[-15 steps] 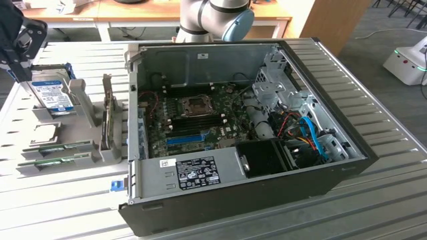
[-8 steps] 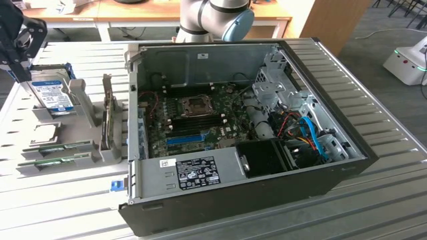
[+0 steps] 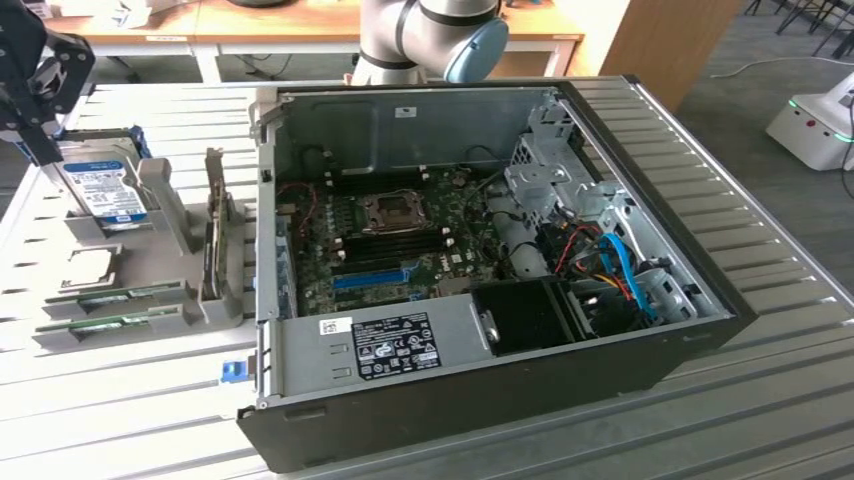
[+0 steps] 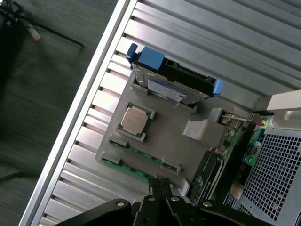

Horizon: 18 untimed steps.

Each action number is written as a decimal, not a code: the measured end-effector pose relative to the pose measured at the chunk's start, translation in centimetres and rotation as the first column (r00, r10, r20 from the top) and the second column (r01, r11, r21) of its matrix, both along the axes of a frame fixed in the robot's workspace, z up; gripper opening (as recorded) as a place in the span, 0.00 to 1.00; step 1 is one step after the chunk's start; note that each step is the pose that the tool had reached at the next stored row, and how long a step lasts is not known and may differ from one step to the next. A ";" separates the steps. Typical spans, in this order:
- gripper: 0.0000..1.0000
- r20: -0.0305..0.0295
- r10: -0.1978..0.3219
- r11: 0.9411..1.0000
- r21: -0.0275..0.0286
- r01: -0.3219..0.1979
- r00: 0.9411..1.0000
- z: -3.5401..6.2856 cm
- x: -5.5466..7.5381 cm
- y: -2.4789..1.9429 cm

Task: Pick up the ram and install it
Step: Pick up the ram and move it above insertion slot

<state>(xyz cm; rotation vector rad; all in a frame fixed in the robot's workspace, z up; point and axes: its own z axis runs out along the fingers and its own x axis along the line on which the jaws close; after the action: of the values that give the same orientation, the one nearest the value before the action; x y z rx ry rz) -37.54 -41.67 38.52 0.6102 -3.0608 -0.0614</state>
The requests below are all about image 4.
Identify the graphics card with black fan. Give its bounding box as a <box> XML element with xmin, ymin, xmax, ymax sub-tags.
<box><xmin>189</xmin><ymin>112</ymin><xmax>269</xmax><ymax>205</ymax></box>

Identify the grey parts rack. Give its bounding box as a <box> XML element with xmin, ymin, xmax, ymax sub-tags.
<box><xmin>95</xmin><ymin>67</ymin><xmax>236</xmax><ymax>197</ymax></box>

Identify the silver CPU chip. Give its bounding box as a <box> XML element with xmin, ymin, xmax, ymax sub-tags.
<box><xmin>120</xmin><ymin>106</ymin><xmax>148</xmax><ymax>137</ymax></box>

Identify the grey PC case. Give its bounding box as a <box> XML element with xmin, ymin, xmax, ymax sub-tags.
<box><xmin>224</xmin><ymin>89</ymin><xmax>301</xmax><ymax>226</ymax></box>

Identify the hard disk with blue caddy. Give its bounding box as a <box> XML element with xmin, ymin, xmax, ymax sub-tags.
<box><xmin>126</xmin><ymin>43</ymin><xmax>224</xmax><ymax>106</ymax></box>

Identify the black cable with connector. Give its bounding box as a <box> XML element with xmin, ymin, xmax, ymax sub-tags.
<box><xmin>0</xmin><ymin>0</ymin><xmax>85</xmax><ymax>49</ymax></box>

